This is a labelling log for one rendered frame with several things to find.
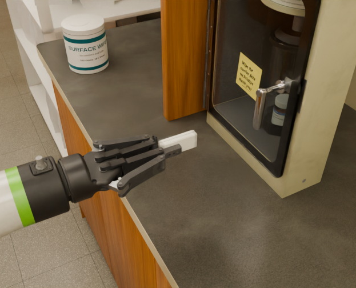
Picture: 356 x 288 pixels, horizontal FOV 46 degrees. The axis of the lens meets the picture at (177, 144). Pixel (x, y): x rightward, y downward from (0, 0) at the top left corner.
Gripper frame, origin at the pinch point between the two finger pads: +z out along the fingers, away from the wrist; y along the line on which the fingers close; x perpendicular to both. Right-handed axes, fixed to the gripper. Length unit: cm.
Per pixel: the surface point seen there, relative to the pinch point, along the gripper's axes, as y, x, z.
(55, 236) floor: 88, 116, -20
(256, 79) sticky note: 7.3, -3.0, 21.7
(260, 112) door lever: -0.5, -1.3, 17.3
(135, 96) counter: 48, 21, 11
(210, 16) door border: 25.9, -9.1, 21.7
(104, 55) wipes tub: 67, 17, 9
